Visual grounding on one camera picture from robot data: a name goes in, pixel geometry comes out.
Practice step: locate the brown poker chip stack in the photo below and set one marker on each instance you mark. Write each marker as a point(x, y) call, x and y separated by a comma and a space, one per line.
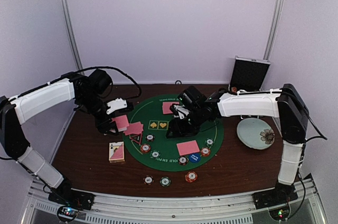
point(148, 180)

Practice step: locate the red chip pile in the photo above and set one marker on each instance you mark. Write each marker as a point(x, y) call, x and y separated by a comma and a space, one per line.
point(145, 148)

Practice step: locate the round green poker mat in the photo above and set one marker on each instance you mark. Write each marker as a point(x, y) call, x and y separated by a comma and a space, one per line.
point(149, 113)

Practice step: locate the aluminium poker chip case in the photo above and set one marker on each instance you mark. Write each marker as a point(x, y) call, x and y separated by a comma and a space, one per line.
point(248, 74)

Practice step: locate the green poker chip stack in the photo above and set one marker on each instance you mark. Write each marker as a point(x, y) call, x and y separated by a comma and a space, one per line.
point(165, 181)

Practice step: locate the red five poker chip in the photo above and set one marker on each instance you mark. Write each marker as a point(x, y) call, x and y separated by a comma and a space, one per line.
point(205, 151)

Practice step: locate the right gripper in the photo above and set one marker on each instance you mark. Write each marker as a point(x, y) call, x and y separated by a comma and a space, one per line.
point(177, 129)

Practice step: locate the aluminium front rail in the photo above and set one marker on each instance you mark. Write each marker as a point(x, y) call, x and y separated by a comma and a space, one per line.
point(233, 208)

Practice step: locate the black red all-in triangle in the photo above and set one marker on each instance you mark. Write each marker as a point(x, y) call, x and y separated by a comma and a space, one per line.
point(136, 138)

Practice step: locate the red-backed card seat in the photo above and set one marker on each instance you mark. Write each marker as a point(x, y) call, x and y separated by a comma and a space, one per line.
point(166, 107)
point(186, 148)

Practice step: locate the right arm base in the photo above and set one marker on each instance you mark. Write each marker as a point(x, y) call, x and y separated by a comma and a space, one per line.
point(273, 197)

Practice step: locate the card deck box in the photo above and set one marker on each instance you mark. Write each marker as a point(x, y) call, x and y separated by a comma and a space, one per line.
point(116, 152)

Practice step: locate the single red-backed card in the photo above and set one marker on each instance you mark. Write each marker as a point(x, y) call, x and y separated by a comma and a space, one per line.
point(134, 128)

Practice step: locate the right aluminium frame post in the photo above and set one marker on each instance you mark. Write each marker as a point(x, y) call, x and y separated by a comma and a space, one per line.
point(273, 28)

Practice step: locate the pale green ceramic plate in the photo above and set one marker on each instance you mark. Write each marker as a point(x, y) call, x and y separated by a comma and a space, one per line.
point(255, 133)

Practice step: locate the left aluminium frame post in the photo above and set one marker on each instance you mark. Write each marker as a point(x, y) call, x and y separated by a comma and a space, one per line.
point(71, 36)

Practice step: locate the orange-red poker chip stack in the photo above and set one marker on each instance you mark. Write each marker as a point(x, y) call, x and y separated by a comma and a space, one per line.
point(191, 176)

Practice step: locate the red-backed card top seat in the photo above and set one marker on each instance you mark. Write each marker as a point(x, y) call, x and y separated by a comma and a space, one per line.
point(166, 107)

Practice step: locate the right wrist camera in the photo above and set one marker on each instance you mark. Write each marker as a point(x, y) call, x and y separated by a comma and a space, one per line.
point(179, 111)

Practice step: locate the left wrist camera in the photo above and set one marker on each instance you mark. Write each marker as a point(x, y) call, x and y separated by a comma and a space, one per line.
point(115, 105)

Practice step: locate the green chip seat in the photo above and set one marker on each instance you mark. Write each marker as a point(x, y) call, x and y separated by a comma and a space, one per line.
point(209, 142)

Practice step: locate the aluminium frame post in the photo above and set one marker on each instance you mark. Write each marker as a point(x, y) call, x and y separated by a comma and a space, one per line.
point(273, 28)
point(71, 36)

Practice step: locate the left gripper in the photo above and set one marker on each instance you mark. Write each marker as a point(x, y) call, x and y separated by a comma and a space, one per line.
point(107, 124)

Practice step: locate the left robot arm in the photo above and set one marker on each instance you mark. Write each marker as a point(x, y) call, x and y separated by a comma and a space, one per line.
point(34, 113)

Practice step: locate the blue small blind button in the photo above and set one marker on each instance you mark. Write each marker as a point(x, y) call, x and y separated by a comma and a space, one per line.
point(195, 157)

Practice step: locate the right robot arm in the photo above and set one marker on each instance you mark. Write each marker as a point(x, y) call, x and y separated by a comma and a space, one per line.
point(283, 104)

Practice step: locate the red-backed card deck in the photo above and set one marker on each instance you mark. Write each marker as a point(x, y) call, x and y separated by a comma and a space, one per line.
point(121, 123)

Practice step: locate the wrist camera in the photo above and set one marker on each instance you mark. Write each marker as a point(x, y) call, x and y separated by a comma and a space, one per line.
point(115, 105)
point(179, 111)

